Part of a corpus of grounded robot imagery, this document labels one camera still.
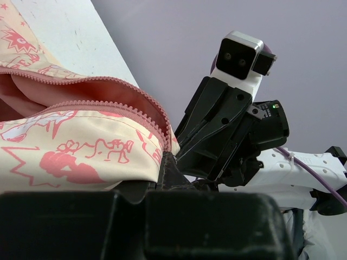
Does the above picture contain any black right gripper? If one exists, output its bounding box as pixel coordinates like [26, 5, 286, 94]
[175, 76, 290, 187]

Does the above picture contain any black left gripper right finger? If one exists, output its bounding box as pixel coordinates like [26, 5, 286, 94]
[143, 152, 294, 259]

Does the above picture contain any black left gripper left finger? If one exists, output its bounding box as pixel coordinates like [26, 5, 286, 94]
[1, 181, 155, 259]

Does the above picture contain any cream pink printed jacket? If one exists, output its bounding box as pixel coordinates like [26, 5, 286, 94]
[1, 1, 180, 193]

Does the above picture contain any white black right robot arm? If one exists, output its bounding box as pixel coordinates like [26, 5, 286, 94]
[175, 77, 346, 216]

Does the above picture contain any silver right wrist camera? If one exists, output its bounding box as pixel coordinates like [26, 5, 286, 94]
[210, 30, 277, 100]

